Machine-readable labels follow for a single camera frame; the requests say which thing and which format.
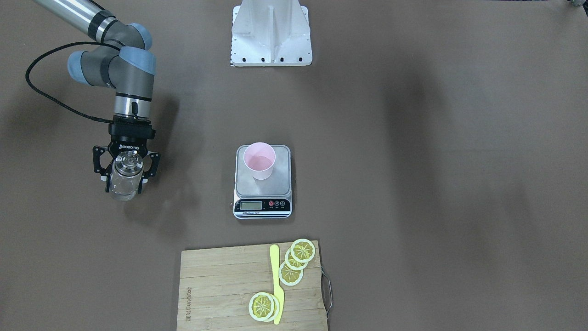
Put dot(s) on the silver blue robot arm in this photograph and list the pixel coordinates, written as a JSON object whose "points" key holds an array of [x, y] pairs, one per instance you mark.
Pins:
{"points": [[122, 61]]}

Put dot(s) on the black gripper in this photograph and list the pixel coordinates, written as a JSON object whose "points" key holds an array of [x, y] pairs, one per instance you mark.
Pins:
{"points": [[131, 139]]}

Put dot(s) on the yellow plastic knife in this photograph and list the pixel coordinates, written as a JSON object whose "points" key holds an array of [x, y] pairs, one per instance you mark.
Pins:
{"points": [[278, 292]]}

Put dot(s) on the wooden cutting board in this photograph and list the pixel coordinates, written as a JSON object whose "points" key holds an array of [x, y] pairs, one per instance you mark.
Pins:
{"points": [[216, 285]]}

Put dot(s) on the glass sauce bottle metal spout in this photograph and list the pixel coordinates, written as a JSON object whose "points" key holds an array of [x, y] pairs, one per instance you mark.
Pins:
{"points": [[127, 169]]}

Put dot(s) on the lemon slice at knife tip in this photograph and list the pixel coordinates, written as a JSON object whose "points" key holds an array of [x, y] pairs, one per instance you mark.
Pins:
{"points": [[264, 307]]}

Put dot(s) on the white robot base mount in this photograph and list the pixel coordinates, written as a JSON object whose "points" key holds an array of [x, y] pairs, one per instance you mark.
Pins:
{"points": [[270, 33]]}

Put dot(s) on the pink plastic cup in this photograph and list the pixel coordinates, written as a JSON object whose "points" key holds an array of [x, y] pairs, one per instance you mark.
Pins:
{"points": [[260, 158]]}

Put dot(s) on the middle lemon slice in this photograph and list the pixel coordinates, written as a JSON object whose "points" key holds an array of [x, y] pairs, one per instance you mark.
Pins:
{"points": [[292, 263]]}

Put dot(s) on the silver digital kitchen scale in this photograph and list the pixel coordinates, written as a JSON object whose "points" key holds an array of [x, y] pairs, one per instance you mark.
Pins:
{"points": [[267, 198]]}

